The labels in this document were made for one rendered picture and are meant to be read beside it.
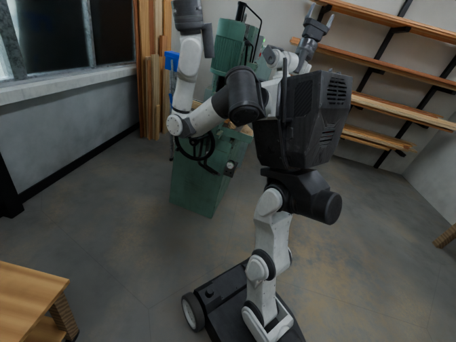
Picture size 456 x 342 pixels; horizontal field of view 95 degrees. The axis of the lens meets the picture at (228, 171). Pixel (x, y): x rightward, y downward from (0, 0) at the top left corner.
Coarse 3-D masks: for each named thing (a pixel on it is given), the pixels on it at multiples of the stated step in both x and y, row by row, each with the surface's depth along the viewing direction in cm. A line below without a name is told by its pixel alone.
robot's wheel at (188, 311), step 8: (184, 296) 120; (192, 296) 118; (184, 304) 124; (192, 304) 114; (184, 312) 125; (192, 312) 114; (200, 312) 113; (192, 320) 121; (200, 320) 112; (192, 328) 118; (200, 328) 113
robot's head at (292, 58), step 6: (282, 54) 73; (288, 54) 75; (294, 54) 76; (282, 60) 73; (288, 60) 75; (294, 60) 76; (282, 66) 75; (288, 66) 76; (294, 66) 77; (276, 72) 76; (282, 72) 75; (288, 72) 76
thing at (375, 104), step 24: (312, 0) 260; (336, 0) 247; (408, 0) 269; (384, 24) 280; (408, 24) 248; (336, 48) 270; (384, 48) 299; (384, 72) 283; (408, 72) 270; (360, 96) 299; (408, 120) 301; (432, 120) 300; (384, 144) 326; (408, 144) 341
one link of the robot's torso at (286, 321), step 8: (280, 304) 111; (248, 312) 106; (280, 312) 112; (248, 320) 105; (256, 320) 102; (280, 320) 114; (288, 320) 106; (248, 328) 107; (256, 328) 101; (280, 328) 101; (288, 328) 103; (256, 336) 102; (264, 336) 99; (272, 336) 98; (280, 336) 99
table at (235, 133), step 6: (192, 108) 163; (222, 126) 147; (240, 126) 155; (222, 132) 146; (228, 132) 148; (234, 132) 146; (240, 132) 145; (240, 138) 147; (246, 138) 146; (252, 138) 152
